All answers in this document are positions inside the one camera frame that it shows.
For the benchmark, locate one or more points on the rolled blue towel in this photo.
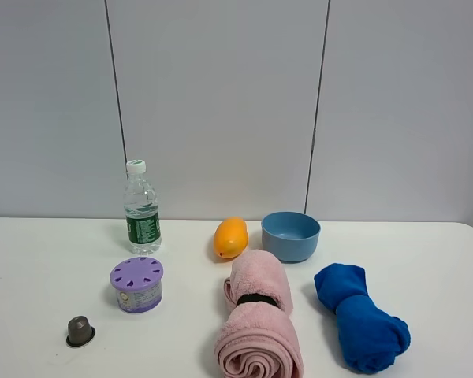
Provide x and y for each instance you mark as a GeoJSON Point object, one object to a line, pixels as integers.
{"type": "Point", "coordinates": [370, 338]}

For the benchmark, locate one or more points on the grey coffee capsule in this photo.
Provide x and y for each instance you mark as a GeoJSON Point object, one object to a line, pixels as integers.
{"type": "Point", "coordinates": [79, 332]}

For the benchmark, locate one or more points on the rolled pink towel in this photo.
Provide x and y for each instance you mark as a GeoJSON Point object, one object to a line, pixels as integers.
{"type": "Point", "coordinates": [258, 339]}

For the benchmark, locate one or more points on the blue plastic bowl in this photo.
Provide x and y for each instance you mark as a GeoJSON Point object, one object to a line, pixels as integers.
{"type": "Point", "coordinates": [291, 237]}

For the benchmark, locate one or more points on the purple air freshener can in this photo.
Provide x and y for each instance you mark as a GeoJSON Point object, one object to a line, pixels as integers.
{"type": "Point", "coordinates": [138, 284]}

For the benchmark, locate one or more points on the orange mango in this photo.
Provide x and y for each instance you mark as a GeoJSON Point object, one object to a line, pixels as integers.
{"type": "Point", "coordinates": [230, 238]}

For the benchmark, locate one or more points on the clear plastic water bottle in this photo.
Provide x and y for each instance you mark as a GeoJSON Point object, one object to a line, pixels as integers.
{"type": "Point", "coordinates": [141, 210]}

